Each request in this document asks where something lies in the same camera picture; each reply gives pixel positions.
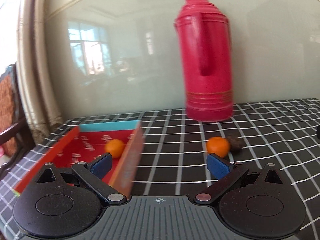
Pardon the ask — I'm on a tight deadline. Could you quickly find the black white grid tablecloth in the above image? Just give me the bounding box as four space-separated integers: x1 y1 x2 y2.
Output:
0 97 320 238

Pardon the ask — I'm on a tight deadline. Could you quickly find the red thermos flask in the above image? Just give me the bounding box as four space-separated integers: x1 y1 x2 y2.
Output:
174 0 233 122

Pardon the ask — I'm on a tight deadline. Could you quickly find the wooden chair orange cushion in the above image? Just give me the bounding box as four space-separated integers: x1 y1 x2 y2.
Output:
1 64 35 178

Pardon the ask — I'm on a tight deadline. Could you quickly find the beige curtain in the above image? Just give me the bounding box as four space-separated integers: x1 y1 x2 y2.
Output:
17 0 62 143

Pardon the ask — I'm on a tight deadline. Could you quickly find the dark brown fruit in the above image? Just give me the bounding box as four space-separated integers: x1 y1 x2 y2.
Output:
226 134 245 152

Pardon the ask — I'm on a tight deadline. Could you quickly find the orange tangerine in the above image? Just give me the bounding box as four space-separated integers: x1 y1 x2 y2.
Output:
104 139 125 159
206 137 230 158

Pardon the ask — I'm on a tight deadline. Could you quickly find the red cardboard box tray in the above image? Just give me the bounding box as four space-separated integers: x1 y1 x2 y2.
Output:
14 120 144 197

